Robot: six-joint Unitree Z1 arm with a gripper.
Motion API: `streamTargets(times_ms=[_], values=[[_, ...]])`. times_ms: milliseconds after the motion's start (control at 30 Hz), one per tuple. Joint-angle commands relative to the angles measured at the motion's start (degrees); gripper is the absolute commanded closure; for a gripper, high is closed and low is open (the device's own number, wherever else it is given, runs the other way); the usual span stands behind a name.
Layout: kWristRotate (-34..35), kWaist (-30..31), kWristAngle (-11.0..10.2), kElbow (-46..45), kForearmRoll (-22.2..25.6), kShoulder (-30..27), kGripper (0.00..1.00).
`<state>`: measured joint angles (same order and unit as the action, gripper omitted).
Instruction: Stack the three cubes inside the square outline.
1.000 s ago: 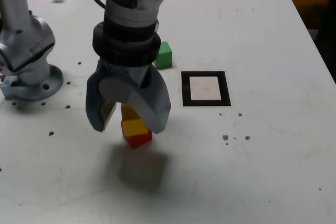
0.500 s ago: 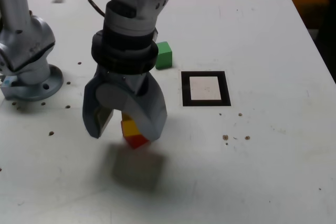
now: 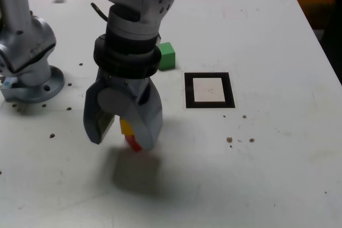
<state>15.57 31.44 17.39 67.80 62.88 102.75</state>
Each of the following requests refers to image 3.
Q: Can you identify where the black tape square outline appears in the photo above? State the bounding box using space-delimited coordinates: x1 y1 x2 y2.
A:
184 72 236 109

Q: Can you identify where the red cube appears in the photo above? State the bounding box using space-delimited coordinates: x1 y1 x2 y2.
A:
124 133 144 153

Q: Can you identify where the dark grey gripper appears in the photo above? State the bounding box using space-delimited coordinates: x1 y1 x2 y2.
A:
83 67 164 151

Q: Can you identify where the green cube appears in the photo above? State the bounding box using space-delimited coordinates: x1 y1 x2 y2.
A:
157 42 176 72

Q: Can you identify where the yellow cube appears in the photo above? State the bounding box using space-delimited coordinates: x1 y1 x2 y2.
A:
119 118 134 136

